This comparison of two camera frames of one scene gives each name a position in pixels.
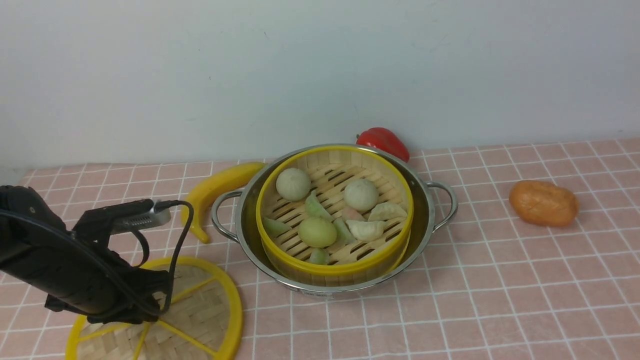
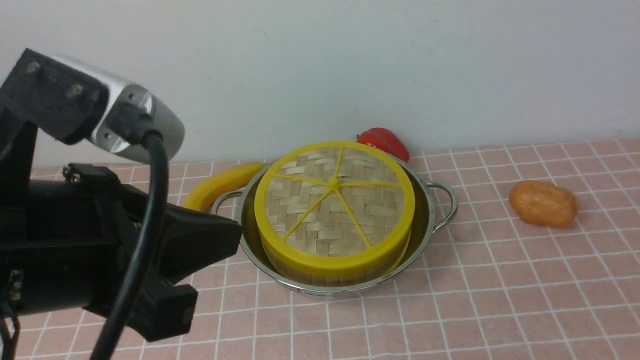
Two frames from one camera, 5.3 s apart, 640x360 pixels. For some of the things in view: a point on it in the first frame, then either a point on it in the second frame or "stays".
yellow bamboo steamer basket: [334, 215] stays
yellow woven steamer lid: [202, 320] to [334, 209]
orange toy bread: [539, 203] stays
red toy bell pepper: [383, 139] stays
